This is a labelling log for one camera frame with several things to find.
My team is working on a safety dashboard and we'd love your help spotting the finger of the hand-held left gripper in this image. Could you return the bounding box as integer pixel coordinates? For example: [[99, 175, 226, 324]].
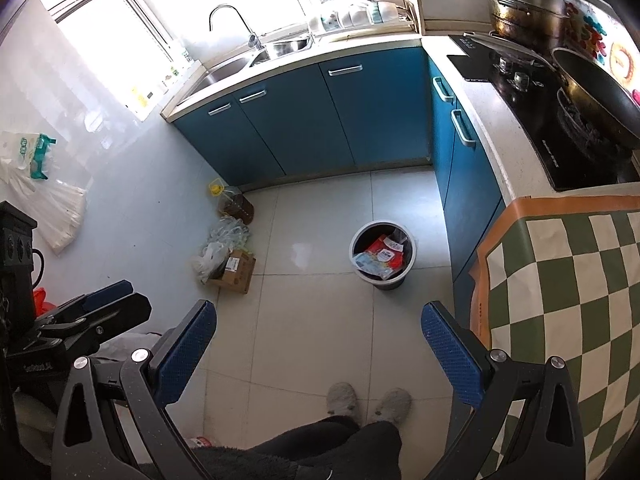
[[35, 280, 135, 328], [42, 292, 152, 356]]

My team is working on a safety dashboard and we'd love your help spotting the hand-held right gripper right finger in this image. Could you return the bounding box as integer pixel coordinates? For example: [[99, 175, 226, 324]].
[[420, 301, 586, 480]]

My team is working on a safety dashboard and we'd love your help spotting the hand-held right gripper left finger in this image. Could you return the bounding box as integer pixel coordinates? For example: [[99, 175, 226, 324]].
[[50, 300, 217, 480]]

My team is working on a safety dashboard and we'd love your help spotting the white-rimmed round trash bin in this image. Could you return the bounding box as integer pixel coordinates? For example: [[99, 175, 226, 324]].
[[349, 220, 418, 291]]

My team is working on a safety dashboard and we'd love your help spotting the light blue snack packet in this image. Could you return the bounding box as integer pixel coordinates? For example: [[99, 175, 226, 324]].
[[353, 251, 396, 280]]

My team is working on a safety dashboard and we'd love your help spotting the red snack packet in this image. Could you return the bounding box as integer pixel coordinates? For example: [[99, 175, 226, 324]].
[[366, 235, 406, 271]]

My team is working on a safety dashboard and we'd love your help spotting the red plastic bag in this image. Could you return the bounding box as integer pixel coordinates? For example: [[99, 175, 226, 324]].
[[34, 287, 58, 318]]

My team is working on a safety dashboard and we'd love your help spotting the large white plastic bag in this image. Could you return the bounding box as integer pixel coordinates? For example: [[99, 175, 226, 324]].
[[0, 160, 88, 256]]

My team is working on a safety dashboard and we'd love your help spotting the grey right slipper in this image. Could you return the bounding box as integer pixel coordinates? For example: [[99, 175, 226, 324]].
[[370, 387, 412, 423]]

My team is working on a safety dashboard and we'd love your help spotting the grey slipper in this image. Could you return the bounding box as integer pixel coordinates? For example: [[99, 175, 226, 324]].
[[370, 387, 412, 423], [326, 382, 359, 418]]

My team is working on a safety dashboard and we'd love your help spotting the brown cardboard box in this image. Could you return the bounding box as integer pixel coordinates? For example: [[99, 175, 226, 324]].
[[207, 249, 257, 295]]

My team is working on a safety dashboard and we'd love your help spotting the white crumpled plastic bag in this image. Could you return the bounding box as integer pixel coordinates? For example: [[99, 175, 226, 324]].
[[191, 241, 231, 285]]

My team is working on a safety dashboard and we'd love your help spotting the black fleece garment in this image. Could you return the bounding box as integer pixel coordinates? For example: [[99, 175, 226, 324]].
[[132, 442, 301, 480]]

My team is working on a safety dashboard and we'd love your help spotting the grey left slipper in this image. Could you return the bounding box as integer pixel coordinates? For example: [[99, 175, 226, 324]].
[[326, 382, 359, 418]]

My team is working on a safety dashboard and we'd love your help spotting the green printed plastic bag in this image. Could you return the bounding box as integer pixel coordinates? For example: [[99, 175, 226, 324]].
[[0, 130, 58, 181]]

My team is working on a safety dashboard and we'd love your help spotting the person's right leg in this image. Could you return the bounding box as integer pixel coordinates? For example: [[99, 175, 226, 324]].
[[295, 421, 404, 480]]

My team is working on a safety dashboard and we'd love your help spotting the person's leg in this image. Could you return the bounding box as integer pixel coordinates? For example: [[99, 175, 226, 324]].
[[295, 421, 404, 480], [240, 416, 362, 466]]

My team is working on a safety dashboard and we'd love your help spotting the clear crumpled plastic bag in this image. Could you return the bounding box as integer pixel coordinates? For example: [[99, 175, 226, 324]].
[[207, 215, 251, 252]]

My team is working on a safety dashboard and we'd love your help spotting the green white checkered tablecloth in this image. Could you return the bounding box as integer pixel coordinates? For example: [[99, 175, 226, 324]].
[[469, 195, 640, 480]]

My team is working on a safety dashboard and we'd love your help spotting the black bin liner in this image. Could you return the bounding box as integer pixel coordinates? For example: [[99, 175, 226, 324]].
[[351, 223, 416, 281]]

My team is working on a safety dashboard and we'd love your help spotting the person's left leg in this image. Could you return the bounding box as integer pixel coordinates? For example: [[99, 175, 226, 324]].
[[240, 416, 362, 466]]

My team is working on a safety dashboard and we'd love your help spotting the brown cooking oil bottle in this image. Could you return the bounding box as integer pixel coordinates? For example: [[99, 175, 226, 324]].
[[206, 178, 255, 226]]

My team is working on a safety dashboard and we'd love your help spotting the blue stove base cabinet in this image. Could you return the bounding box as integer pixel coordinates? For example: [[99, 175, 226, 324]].
[[426, 52, 506, 301]]

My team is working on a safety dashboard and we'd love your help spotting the black glass gas stove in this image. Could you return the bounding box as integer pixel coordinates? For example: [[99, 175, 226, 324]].
[[446, 35, 640, 192]]

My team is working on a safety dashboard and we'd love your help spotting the bright kitchen window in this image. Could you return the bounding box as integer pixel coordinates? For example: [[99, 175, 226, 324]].
[[35, 0, 173, 121]]

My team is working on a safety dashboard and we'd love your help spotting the stainless steel sink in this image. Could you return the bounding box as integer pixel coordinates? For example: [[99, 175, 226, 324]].
[[187, 35, 313, 98]]

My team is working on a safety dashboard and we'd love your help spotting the blue sink base cabinet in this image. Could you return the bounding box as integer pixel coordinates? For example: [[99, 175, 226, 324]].
[[167, 46, 433, 192]]

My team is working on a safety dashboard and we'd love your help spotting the chrome gooseneck faucet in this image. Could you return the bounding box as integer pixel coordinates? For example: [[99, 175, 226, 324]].
[[208, 4, 263, 51]]

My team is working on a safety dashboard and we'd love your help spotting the dark wok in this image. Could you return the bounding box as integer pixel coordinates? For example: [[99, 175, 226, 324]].
[[550, 47, 640, 148]]

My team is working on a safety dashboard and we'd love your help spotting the row of white bowls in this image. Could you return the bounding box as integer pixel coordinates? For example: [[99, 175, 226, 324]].
[[307, 2, 401, 32]]

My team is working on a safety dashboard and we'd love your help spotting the steel pot with lid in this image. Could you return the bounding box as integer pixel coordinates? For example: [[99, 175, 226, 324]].
[[484, 0, 571, 43]]

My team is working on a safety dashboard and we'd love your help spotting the colourful patterned wall sticker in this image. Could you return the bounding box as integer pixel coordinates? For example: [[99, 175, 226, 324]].
[[560, 0, 640, 106]]

